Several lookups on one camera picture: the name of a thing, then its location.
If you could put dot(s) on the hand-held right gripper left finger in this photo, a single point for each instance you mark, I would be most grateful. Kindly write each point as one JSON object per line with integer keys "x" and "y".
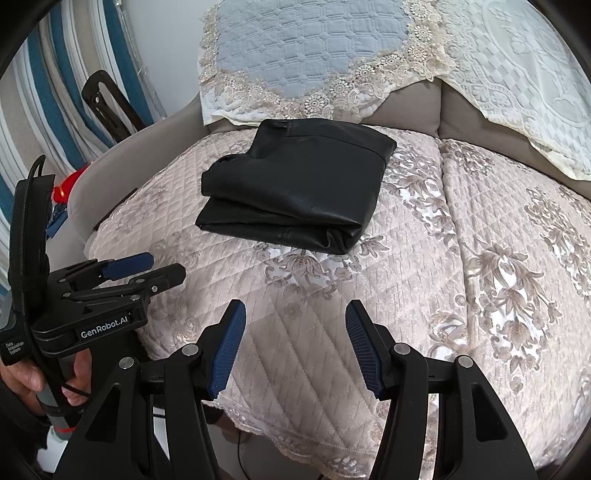
{"x": 228, "y": 350}

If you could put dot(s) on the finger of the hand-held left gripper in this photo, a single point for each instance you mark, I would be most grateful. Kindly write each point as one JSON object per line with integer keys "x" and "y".
{"x": 127, "y": 265}
{"x": 159, "y": 279}

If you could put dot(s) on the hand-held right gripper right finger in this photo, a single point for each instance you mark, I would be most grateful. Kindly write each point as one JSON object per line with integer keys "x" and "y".
{"x": 362, "y": 350}

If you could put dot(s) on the black leather jacket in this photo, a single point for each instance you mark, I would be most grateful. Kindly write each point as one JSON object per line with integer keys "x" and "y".
{"x": 300, "y": 184}

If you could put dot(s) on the person's left forearm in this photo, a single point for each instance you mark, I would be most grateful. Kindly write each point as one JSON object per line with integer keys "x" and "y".
{"x": 14, "y": 408}

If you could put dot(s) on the person's left hand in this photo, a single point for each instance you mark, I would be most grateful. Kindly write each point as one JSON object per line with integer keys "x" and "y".
{"x": 23, "y": 377}

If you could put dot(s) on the pink quilted sofa cover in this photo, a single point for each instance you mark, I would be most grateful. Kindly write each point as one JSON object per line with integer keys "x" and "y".
{"x": 369, "y": 277}

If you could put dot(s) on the red object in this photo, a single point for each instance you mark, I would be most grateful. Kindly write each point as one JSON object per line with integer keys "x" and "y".
{"x": 71, "y": 184}

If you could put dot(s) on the grey sofa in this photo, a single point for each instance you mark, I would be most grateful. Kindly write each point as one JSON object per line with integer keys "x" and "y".
{"x": 152, "y": 138}

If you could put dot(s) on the blue striped curtain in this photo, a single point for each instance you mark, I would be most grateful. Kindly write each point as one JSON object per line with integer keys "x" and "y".
{"x": 69, "y": 92}

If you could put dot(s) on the blue lace-trimmed backrest cover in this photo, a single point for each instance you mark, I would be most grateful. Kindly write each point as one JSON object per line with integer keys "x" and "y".
{"x": 314, "y": 46}

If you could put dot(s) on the white lace backrest cover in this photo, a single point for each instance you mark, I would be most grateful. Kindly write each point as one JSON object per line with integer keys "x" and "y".
{"x": 531, "y": 69}

